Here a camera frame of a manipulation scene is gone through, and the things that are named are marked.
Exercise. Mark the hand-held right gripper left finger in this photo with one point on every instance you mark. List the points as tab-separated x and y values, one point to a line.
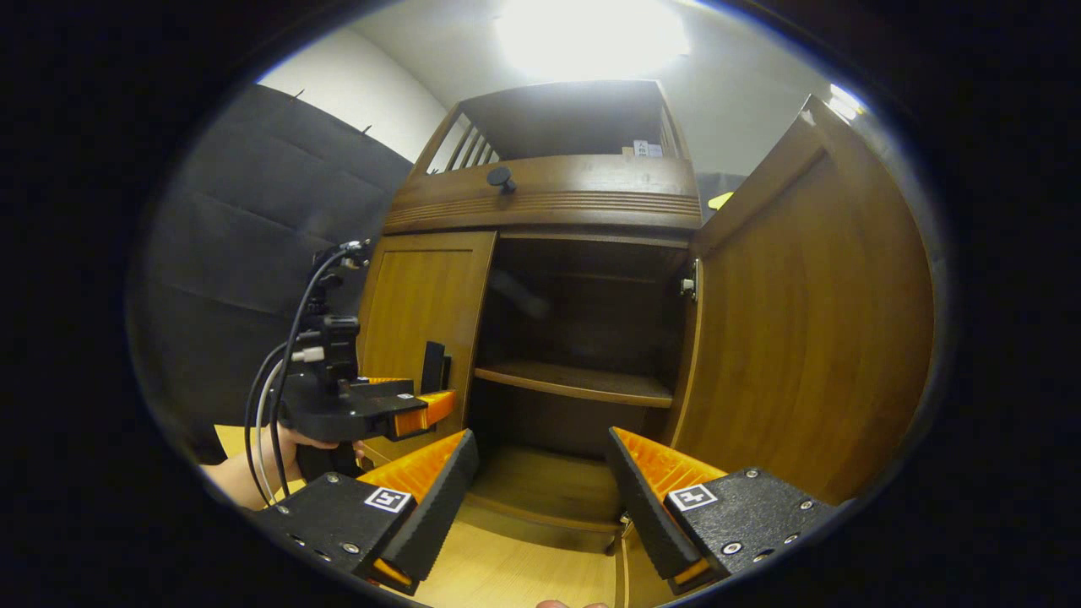
439	498

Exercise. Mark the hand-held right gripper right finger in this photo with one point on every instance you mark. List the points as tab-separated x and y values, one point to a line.
646	507

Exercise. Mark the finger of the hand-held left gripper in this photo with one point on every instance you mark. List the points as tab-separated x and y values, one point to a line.
384	381
426	409

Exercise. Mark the wooden shoe cabinet door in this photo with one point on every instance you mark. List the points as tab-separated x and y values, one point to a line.
802	338
422	295

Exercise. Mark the wooden double-door shoe cabinet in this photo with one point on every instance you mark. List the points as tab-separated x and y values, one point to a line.
549	190

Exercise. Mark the large ceiling light panel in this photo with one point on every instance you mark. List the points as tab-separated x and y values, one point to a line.
591	34

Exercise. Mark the small ceiling light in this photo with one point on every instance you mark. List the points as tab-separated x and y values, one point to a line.
844	101

